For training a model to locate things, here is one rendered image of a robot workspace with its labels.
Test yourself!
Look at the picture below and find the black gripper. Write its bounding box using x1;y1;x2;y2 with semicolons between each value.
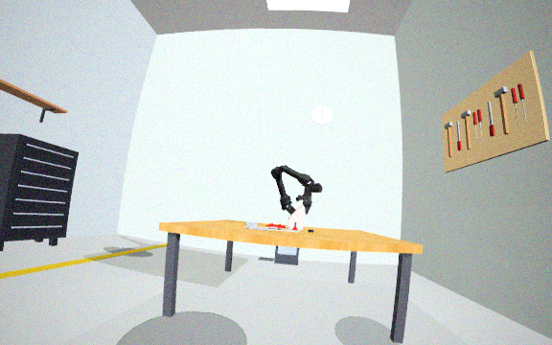
303;193;312;215

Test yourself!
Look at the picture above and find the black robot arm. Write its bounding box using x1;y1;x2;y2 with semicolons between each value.
271;165;322;215

